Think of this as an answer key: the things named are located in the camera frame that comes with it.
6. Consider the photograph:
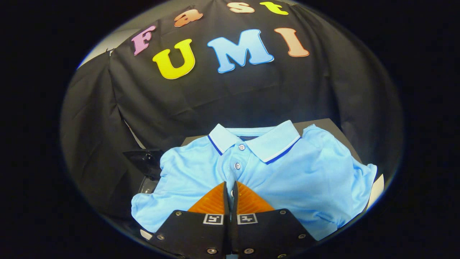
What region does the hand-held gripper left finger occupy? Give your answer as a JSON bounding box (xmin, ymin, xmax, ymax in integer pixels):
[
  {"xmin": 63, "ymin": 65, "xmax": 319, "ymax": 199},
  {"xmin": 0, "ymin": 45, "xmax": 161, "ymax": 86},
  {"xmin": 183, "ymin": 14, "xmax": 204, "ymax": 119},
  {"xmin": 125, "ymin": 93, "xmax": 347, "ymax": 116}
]
[{"xmin": 149, "ymin": 181, "xmax": 231, "ymax": 258}]

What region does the black backdrop cloth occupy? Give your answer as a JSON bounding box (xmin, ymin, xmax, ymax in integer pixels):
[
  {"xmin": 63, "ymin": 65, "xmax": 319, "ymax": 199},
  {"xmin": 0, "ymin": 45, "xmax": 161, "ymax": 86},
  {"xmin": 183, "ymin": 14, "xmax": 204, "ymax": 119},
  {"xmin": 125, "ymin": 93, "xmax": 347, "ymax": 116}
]
[{"xmin": 60, "ymin": 0, "xmax": 405, "ymax": 223}]

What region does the light blue polo shirt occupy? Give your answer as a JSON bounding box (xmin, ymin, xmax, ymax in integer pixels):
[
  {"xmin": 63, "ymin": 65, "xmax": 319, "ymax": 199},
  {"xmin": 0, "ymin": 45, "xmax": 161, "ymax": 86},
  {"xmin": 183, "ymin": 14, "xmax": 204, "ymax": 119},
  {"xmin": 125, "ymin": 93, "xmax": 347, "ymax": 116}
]
[{"xmin": 131, "ymin": 120, "xmax": 378, "ymax": 241}]

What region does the beige cabinet with dark top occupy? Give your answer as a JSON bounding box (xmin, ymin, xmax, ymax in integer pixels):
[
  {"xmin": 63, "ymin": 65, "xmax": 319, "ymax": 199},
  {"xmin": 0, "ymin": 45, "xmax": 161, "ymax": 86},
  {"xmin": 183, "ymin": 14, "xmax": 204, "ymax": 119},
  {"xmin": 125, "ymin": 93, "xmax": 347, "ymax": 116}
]
[{"xmin": 181, "ymin": 118, "xmax": 385, "ymax": 211}]

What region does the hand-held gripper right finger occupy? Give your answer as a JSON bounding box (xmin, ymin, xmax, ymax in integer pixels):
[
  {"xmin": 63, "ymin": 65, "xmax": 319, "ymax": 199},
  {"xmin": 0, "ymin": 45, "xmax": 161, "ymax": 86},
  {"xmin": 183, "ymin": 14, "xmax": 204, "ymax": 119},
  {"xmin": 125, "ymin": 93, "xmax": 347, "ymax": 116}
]
[{"xmin": 230, "ymin": 181, "xmax": 317, "ymax": 258}]

